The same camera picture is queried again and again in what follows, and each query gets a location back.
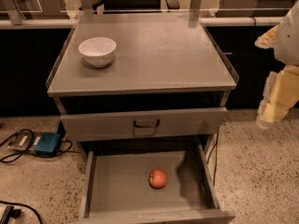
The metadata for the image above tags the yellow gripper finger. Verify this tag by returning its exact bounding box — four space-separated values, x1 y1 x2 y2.
256 65 299 129
254 25 278 49

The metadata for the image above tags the red apple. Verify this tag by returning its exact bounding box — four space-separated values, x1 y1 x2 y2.
149 169 167 189

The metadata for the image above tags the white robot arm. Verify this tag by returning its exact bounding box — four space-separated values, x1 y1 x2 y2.
255 2 299 129

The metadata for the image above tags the closed grey top drawer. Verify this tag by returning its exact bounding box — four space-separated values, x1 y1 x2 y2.
61 107 227 142

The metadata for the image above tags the grey metal drawer cabinet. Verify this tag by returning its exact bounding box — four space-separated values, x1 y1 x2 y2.
45 12 240 224

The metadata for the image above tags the open grey middle drawer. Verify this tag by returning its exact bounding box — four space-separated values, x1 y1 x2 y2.
79 145 235 224

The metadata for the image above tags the white ceramic bowl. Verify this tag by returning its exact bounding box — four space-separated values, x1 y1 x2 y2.
78 37 117 67

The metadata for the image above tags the blue electronic box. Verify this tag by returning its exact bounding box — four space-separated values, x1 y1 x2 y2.
35 133 61 156

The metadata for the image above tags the grey power adapter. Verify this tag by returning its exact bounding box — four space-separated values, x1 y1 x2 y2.
7 132 41 151

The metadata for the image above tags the black device at corner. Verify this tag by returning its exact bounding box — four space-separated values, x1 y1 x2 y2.
0 201 43 224

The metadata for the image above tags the white ledge rail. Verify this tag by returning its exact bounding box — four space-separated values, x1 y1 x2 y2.
0 17 283 30

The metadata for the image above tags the black cable beside cabinet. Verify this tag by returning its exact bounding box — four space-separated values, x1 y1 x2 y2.
206 131 220 187

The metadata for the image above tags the black drawer handle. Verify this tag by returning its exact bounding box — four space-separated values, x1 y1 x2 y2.
133 119 160 129

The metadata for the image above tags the black floor cable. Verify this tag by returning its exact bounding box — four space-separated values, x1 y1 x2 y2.
0 128 80 164

